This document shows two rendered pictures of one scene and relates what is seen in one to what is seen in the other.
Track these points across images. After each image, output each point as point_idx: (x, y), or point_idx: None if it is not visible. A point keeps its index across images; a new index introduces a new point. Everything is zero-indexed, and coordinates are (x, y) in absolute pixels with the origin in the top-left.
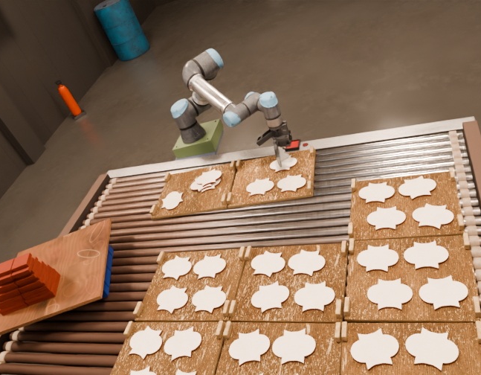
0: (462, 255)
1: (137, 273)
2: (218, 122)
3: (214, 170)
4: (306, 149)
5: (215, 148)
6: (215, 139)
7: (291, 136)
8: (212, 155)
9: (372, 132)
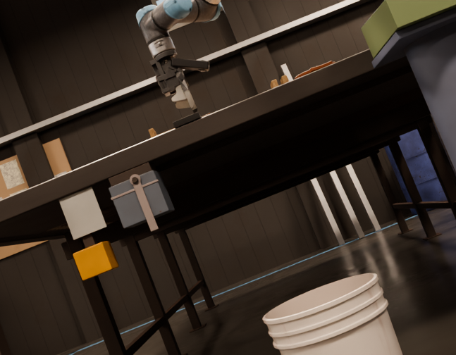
0: None
1: None
2: (382, 6)
3: (310, 68)
4: (163, 132)
5: (372, 51)
6: (371, 35)
7: (161, 90)
8: (352, 55)
9: (53, 178)
